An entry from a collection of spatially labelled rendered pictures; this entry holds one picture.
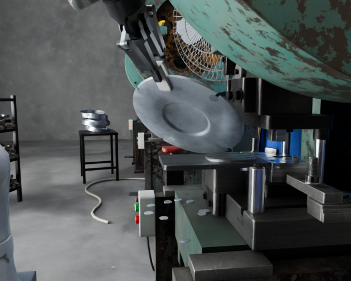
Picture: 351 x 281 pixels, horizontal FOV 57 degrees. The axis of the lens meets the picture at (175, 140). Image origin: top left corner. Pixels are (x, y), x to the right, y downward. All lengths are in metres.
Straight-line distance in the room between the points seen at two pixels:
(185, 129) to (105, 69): 6.60
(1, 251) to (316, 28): 0.80
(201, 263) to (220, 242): 0.09
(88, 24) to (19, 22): 1.41
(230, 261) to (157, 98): 0.40
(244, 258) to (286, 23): 0.43
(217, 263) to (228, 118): 0.33
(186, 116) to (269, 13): 0.51
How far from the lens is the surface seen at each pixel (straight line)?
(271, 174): 0.79
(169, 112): 0.83
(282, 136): 0.84
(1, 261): 0.92
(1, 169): 0.78
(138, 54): 0.64
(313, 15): 0.36
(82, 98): 7.45
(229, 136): 0.82
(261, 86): 0.76
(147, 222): 1.05
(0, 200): 0.86
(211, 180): 0.80
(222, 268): 0.60
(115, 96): 7.38
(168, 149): 1.09
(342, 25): 0.37
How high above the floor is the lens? 0.93
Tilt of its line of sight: 8 degrees down
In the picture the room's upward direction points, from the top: straight up
